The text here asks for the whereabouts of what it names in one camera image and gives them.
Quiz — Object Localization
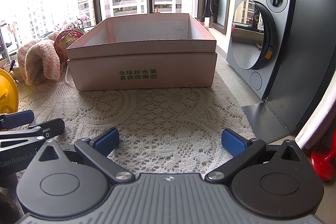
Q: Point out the crocheted brown green toy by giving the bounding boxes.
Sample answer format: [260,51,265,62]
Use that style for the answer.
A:
[54,28,86,63]

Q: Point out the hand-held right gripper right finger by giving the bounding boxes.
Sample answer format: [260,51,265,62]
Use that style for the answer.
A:
[205,128,309,184]

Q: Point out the black hanging cloth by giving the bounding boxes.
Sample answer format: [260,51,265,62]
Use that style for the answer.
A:
[203,0,218,18]

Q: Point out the yellow plastic toy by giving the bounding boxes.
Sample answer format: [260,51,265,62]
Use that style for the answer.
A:
[0,68,19,114]

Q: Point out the fluffy pink white cloth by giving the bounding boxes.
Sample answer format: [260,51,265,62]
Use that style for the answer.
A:
[17,31,64,86]

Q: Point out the red plastic object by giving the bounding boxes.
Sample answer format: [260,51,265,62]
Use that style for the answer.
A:
[311,145,336,182]

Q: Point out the grey washing machine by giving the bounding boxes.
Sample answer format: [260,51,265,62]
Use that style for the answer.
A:
[226,0,298,100]

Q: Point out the potted pink orchid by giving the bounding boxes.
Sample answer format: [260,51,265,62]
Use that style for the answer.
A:
[55,17,91,30]

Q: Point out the white lace tablecloth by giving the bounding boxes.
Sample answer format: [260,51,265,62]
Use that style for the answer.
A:
[0,69,257,214]

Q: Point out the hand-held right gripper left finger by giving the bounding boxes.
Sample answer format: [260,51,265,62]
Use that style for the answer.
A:
[38,127,135,185]

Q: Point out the metal plant rack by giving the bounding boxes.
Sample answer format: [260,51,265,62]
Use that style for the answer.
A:
[0,19,19,59]

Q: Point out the pink cardboard box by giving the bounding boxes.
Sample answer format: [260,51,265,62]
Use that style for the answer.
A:
[66,13,218,91]

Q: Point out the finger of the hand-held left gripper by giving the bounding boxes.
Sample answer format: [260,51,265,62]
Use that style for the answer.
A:
[0,118,66,148]
[0,110,35,130]

